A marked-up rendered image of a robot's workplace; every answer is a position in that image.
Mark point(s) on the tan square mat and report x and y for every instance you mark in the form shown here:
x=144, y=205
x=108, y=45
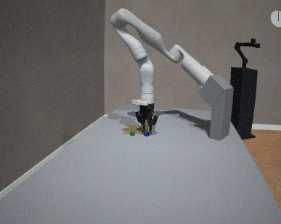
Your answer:
x=134, y=128

